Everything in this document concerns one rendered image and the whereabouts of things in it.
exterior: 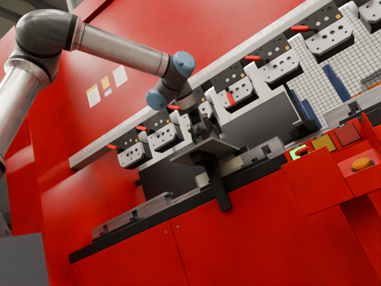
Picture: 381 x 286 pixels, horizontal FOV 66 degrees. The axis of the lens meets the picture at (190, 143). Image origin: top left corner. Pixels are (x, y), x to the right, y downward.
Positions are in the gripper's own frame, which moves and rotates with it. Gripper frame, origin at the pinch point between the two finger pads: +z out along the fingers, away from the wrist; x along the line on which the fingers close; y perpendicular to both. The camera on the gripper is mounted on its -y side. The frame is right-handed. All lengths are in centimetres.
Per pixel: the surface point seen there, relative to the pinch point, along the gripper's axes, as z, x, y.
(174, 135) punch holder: -7.6, 15.7, 18.7
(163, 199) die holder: 13.7, 31.9, 6.3
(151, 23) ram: -56, 7, 59
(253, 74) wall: 84, -57, 486
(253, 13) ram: -37, -38, 32
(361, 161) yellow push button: -2, -36, -46
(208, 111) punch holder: -11.0, -3.6, 16.9
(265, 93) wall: 121, -62, 453
